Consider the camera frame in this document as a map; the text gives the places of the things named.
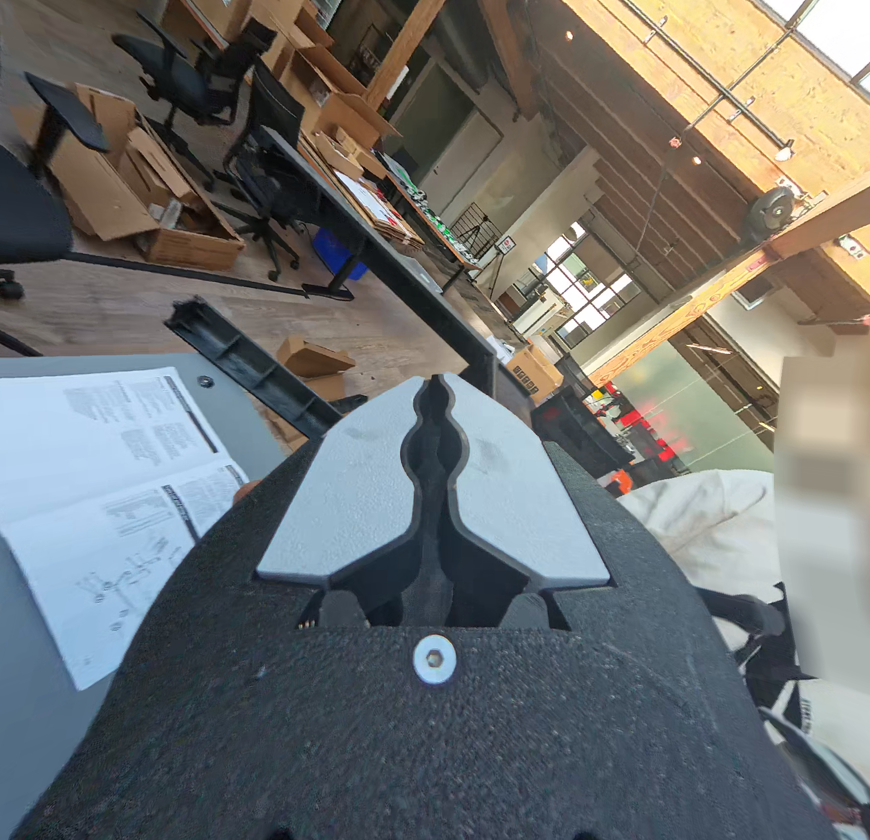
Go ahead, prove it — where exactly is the white instruction sheet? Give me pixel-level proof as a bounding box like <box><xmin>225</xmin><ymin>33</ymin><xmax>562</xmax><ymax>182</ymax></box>
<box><xmin>0</xmin><ymin>366</ymin><xmax>251</xmax><ymax>691</ymax></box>

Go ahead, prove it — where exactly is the cardboard box with black icons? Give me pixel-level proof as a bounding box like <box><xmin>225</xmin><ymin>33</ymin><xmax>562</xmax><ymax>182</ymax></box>
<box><xmin>506</xmin><ymin>345</ymin><xmax>565</xmax><ymax>401</ymax></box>

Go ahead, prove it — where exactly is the frosted glass partition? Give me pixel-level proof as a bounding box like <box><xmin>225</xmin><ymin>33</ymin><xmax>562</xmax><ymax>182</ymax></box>
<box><xmin>598</xmin><ymin>340</ymin><xmax>776</xmax><ymax>474</ymax></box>

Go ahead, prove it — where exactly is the black plastic cart leg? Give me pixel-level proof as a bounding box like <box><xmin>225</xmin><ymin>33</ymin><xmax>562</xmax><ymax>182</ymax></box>
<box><xmin>165</xmin><ymin>296</ymin><xmax>368</xmax><ymax>440</ymax></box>

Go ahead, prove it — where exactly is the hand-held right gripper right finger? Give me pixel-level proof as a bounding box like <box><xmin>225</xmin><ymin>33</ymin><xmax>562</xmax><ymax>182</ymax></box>
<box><xmin>432</xmin><ymin>371</ymin><xmax>611</xmax><ymax>596</ymax></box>

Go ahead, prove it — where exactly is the blue recycling bin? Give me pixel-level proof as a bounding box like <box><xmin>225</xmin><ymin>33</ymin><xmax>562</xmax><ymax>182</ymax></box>
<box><xmin>313</xmin><ymin>227</ymin><xmax>369</xmax><ymax>282</ymax></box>

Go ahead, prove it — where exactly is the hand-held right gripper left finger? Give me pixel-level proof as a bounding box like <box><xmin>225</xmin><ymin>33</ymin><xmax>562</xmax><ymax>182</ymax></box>
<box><xmin>256</xmin><ymin>374</ymin><xmax>433</xmax><ymax>591</ymax></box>

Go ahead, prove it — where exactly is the wall air vent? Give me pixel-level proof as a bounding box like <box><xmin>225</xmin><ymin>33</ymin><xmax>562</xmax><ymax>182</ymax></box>
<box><xmin>730</xmin><ymin>276</ymin><xmax>779</xmax><ymax>311</ymax></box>

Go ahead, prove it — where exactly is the black mesh office chair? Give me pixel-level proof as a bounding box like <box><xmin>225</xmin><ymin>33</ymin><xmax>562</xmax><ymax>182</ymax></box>
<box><xmin>530</xmin><ymin>385</ymin><xmax>636</xmax><ymax>477</ymax></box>

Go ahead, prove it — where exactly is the cluttered wooden-edged desk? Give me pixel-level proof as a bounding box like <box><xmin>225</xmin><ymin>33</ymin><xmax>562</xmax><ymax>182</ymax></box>
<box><xmin>381</xmin><ymin>154</ymin><xmax>483</xmax><ymax>273</ymax></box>

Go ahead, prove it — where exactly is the flat cardboard stack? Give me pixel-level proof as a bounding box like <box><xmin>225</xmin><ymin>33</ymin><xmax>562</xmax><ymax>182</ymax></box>
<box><xmin>299</xmin><ymin>130</ymin><xmax>425</xmax><ymax>250</ymax></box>

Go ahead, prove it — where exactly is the black wire grid panel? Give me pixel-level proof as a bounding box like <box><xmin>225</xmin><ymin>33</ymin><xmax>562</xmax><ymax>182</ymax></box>
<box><xmin>449</xmin><ymin>203</ymin><xmax>503</xmax><ymax>260</ymax></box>

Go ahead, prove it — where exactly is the wooden beam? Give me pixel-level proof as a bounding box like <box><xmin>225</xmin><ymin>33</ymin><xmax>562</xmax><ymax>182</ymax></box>
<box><xmin>588</xmin><ymin>174</ymin><xmax>870</xmax><ymax>387</ymax></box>

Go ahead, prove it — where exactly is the black-framed window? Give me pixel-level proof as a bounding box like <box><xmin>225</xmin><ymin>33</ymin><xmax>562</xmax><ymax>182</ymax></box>
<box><xmin>513</xmin><ymin>222</ymin><xmax>643</xmax><ymax>348</ymax></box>

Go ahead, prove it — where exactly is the wooden post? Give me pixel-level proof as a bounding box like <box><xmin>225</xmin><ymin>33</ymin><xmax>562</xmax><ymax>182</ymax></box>
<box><xmin>363</xmin><ymin>0</ymin><xmax>466</xmax><ymax>110</ymax></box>

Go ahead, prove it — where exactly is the round grey ceiling fixture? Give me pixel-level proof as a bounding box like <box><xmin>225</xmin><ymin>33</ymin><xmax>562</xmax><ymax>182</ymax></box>
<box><xmin>742</xmin><ymin>186</ymin><xmax>798</xmax><ymax>243</ymax></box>

